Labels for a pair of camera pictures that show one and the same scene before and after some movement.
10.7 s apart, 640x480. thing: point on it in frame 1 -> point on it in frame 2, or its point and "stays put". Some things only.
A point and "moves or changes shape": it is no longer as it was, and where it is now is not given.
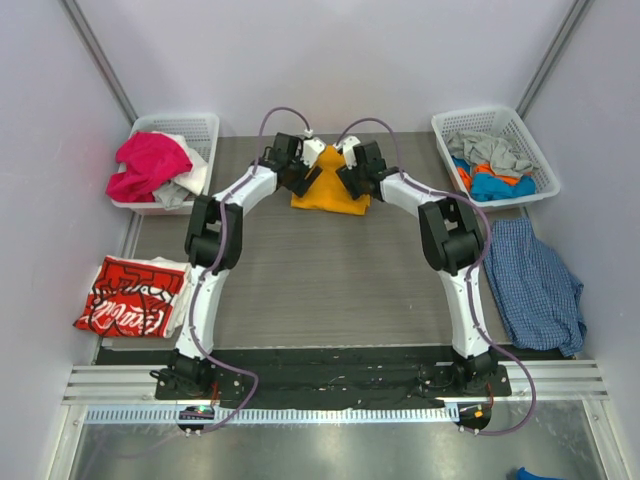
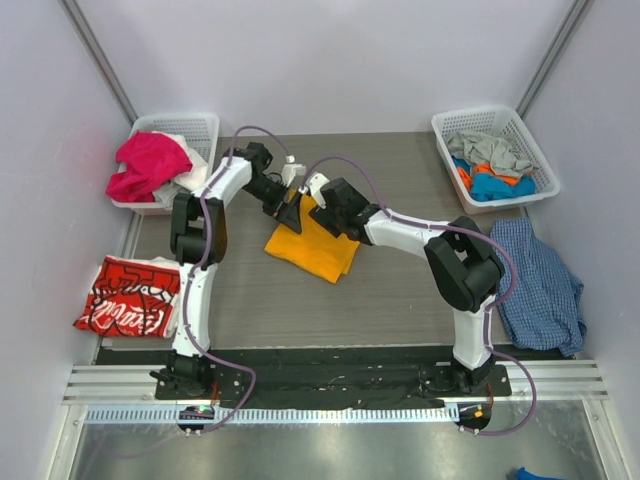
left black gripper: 302,176 -> 278,203
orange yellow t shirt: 328,192 moves or changes shape
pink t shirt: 152,160 stays put
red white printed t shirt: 137,297 stays put
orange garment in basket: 484,169 stays put
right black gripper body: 350,178 -> 323,216
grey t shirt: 472,148 stays put
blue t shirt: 485,186 stays put
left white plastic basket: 201,130 stays put
